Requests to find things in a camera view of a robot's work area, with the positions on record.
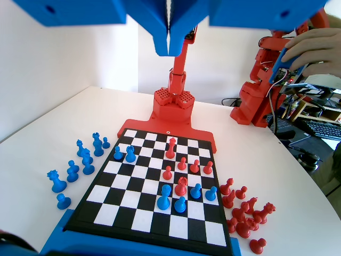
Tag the red chess pawn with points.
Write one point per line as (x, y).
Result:
(167, 174)
(207, 168)
(194, 167)
(258, 246)
(182, 164)
(231, 226)
(253, 225)
(241, 193)

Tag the person's hand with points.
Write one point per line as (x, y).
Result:
(319, 50)

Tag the black white chessboard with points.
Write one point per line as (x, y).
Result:
(133, 213)

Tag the red robot arm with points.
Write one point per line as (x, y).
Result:
(177, 80)

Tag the blue chess pawn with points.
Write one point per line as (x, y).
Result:
(211, 194)
(180, 206)
(195, 192)
(63, 204)
(117, 154)
(106, 144)

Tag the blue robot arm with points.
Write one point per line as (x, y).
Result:
(80, 10)

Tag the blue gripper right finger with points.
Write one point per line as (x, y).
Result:
(189, 16)

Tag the red chess queen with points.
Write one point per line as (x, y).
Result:
(263, 213)

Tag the blue chess rook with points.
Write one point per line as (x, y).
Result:
(96, 137)

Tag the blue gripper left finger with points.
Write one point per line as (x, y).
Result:
(149, 18)

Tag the black keyboard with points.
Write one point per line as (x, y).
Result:
(322, 130)

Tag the red base plate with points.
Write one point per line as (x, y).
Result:
(138, 124)

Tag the dark laptop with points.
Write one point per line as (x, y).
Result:
(287, 128)

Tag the wooden desk shelf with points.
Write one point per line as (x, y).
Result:
(330, 114)

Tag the black round device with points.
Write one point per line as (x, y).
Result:
(309, 160)

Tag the red leader arm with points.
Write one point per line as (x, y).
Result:
(253, 106)

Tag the blue base plate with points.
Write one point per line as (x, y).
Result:
(56, 240)

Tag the red chess king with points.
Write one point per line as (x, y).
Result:
(170, 150)

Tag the blue chess queen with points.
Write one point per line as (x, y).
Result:
(57, 185)

